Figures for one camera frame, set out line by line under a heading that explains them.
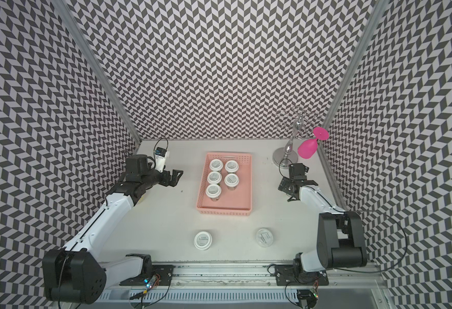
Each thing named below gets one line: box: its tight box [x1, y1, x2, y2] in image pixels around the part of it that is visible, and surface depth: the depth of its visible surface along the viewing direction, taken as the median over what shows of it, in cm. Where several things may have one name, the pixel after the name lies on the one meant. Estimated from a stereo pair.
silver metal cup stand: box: [272, 111, 304, 169], surface depth 110 cm
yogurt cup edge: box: [205, 183, 223, 202], surface depth 91 cm
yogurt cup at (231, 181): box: [224, 172, 240, 191], surface depth 95 cm
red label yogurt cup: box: [224, 159, 239, 173], surface depth 100 cm
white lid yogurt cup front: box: [193, 231, 213, 251], surface depth 77 cm
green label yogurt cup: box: [207, 170, 223, 185], surface depth 96 cm
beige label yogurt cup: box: [209, 158, 224, 172], surface depth 101 cm
